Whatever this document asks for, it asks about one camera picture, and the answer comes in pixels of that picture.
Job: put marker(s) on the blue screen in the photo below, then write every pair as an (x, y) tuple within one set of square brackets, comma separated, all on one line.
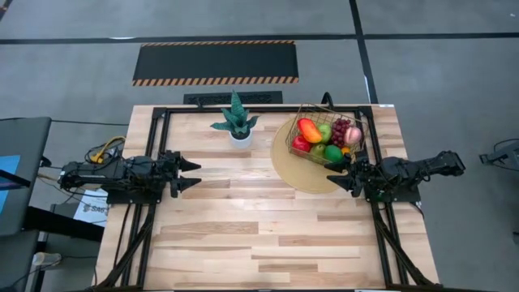
[(8, 166)]

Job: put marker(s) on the orange-yellow mango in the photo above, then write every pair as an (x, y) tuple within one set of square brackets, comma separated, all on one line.
[(346, 151)]

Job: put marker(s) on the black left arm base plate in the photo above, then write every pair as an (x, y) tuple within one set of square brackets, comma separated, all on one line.
[(134, 198)]

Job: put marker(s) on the dark green lime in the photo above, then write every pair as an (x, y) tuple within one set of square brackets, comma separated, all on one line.
[(333, 154)]

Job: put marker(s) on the black hazard-striped floor mat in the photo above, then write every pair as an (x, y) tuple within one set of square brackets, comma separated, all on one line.
[(215, 61)]

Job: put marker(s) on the clear plastic bottle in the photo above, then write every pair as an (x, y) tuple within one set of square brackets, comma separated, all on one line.
[(46, 258)]

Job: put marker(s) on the grey cart top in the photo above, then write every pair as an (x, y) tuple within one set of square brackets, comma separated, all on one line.
[(24, 138)]

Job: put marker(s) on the black aluminium table frame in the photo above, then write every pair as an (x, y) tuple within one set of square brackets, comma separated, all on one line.
[(156, 125)]

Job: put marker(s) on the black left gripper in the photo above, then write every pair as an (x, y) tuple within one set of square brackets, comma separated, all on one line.
[(167, 174)]

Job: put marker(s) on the purple grape bunch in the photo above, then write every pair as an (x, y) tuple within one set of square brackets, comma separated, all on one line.
[(340, 130)]

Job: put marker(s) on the green pear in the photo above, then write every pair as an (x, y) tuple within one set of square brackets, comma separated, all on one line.
[(318, 150)]

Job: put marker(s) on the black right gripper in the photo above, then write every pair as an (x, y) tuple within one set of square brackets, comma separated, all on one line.
[(363, 176)]

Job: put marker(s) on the round red fruit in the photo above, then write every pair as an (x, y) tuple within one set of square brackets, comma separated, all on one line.
[(301, 144)]

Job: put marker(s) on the pink peach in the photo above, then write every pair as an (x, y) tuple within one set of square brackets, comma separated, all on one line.
[(353, 136)]

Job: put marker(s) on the white printed paper sign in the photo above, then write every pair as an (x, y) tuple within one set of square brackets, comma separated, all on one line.
[(91, 209)]

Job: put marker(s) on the round woven tan placemat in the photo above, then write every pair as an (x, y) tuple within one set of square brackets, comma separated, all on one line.
[(296, 174)]

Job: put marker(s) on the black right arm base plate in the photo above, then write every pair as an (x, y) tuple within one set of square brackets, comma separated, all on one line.
[(399, 196)]

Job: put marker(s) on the red-orange mango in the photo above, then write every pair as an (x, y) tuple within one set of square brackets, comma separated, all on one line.
[(310, 130)]

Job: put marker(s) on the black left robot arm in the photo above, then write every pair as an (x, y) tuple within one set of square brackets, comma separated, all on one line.
[(105, 172)]

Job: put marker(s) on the light green apple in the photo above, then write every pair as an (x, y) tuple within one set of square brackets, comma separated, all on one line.
[(325, 133)]

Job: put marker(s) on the black perforated floor strip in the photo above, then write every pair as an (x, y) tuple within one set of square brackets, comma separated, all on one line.
[(211, 97)]

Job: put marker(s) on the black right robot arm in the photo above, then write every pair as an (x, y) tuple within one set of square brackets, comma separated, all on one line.
[(421, 166)]

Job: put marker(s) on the potted succulent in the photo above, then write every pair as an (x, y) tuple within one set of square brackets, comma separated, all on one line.
[(239, 125)]

